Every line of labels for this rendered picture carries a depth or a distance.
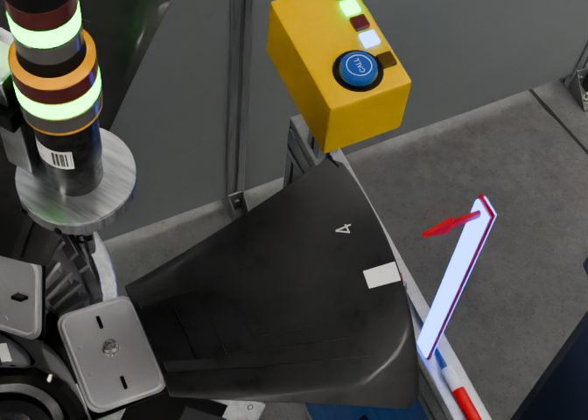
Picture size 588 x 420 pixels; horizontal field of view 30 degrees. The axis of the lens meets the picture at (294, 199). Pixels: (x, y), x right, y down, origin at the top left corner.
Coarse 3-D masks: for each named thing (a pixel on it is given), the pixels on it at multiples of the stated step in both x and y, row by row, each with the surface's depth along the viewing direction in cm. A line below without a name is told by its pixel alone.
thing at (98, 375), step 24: (72, 312) 89; (96, 312) 89; (120, 312) 90; (72, 336) 88; (96, 336) 88; (120, 336) 89; (144, 336) 89; (72, 360) 87; (96, 360) 87; (120, 360) 88; (144, 360) 88; (96, 384) 86; (120, 384) 86; (144, 384) 87; (96, 408) 85
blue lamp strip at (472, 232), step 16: (480, 208) 97; (480, 224) 98; (464, 240) 103; (464, 256) 104; (448, 272) 109; (464, 272) 105; (448, 288) 110; (432, 304) 116; (448, 304) 112; (432, 320) 118; (432, 336) 119
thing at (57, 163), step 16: (96, 128) 60; (48, 144) 59; (64, 144) 58; (80, 144) 59; (96, 144) 60; (48, 160) 60; (64, 160) 60; (80, 160) 60; (96, 160) 62; (48, 176) 63; (64, 176) 62; (80, 176) 62; (96, 176) 63; (64, 192) 63; (80, 192) 63
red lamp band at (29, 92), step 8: (96, 56) 55; (96, 64) 55; (96, 72) 55; (16, 80) 54; (80, 80) 54; (88, 80) 55; (24, 88) 54; (32, 88) 54; (64, 88) 54; (72, 88) 54; (80, 88) 54; (88, 88) 55; (32, 96) 54; (40, 96) 54; (48, 96) 54; (56, 96) 54; (64, 96) 54; (72, 96) 54
